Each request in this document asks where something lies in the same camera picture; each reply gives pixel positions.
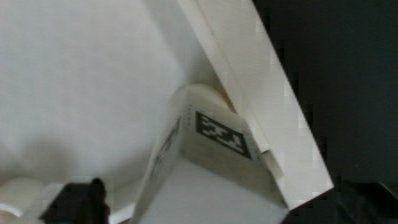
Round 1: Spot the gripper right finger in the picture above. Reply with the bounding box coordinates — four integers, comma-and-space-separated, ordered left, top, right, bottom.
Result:
337, 180, 398, 224

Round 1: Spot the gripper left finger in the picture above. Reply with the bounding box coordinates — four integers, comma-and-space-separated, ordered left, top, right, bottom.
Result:
40, 178, 111, 224

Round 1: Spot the white table leg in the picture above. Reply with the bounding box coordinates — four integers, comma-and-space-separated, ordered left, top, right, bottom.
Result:
129, 84, 289, 224

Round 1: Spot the white square table top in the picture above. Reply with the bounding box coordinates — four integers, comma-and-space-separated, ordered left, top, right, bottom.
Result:
0, 0, 333, 224

